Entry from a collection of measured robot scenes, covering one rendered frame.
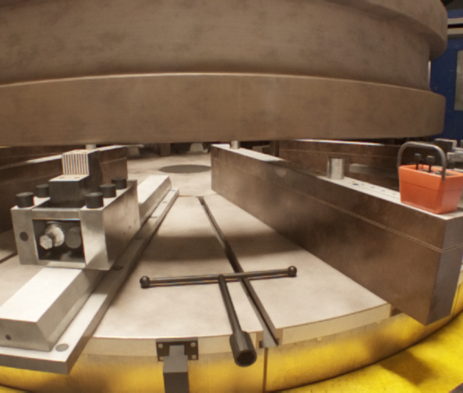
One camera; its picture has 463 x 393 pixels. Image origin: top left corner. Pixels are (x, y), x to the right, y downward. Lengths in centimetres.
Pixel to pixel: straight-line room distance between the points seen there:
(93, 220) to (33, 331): 40
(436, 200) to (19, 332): 128
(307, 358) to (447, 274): 57
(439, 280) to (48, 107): 159
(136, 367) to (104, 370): 11
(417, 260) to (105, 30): 151
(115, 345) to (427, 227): 105
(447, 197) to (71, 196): 125
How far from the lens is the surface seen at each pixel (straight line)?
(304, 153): 352
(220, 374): 131
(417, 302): 132
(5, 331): 114
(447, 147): 245
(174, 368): 103
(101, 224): 122
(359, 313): 135
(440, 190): 119
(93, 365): 133
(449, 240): 123
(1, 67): 198
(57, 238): 137
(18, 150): 394
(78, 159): 142
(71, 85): 156
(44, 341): 109
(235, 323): 116
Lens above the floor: 99
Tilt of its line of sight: 14 degrees down
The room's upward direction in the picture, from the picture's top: straight up
